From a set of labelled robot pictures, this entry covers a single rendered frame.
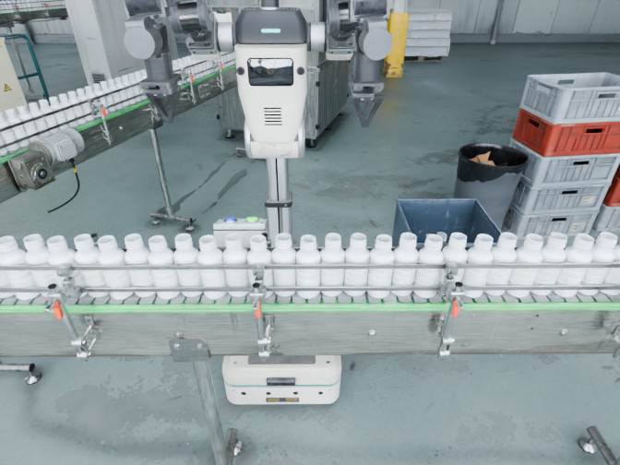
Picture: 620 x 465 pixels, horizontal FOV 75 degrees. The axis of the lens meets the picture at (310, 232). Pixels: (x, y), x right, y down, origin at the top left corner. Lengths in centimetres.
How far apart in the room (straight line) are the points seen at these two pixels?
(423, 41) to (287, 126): 900
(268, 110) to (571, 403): 189
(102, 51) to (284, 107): 551
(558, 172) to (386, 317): 239
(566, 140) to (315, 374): 223
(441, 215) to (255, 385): 107
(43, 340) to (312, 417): 118
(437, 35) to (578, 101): 751
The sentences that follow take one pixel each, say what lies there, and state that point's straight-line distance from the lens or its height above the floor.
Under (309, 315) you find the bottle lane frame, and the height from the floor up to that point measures 97.
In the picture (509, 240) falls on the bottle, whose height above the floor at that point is 116.
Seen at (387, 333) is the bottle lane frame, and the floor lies 90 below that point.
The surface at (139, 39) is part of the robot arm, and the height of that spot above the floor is 158.
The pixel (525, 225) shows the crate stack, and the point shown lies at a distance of 336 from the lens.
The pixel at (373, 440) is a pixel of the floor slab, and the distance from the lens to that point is 197.
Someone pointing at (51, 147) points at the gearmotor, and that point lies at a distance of 226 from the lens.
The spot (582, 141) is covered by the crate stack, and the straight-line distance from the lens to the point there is 326.
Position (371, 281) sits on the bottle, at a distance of 102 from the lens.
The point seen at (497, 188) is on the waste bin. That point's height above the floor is 48.
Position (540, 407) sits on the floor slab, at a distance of 230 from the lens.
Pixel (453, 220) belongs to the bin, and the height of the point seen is 85.
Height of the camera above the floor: 169
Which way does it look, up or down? 33 degrees down
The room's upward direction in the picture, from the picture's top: straight up
